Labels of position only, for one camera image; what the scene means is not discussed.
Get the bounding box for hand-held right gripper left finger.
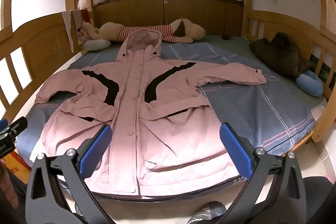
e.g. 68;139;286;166
25;124;113;224

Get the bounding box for grey neck pillow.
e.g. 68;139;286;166
84;38;112;51

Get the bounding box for small white plush toy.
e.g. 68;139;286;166
76;21;100;43

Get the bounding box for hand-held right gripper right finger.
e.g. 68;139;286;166
220;123;308;224

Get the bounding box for red cardboard box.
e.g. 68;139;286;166
3;151;31;184

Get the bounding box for white hanging towel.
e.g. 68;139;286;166
61;10;82;53

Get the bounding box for pink hooded jacket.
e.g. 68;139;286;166
34;29;267;199

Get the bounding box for grey shiny shoe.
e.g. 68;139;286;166
188;201;227;224

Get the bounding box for person's dark pants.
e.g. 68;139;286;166
302;176;336;224

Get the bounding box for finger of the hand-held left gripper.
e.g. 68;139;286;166
0;117;28;139

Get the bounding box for large plush dog striped shirt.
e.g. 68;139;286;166
98;18;206;44

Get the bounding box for blue neck pillow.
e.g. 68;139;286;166
296;70;324;97

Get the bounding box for wooden bunk bed frame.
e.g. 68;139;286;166
0;0;336;153

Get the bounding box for dark brown jacket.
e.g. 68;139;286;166
249;32;312;80

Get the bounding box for red hanging cloth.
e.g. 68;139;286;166
80;9;91;24

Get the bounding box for plaid blue bed sheet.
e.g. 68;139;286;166
16;42;315;161

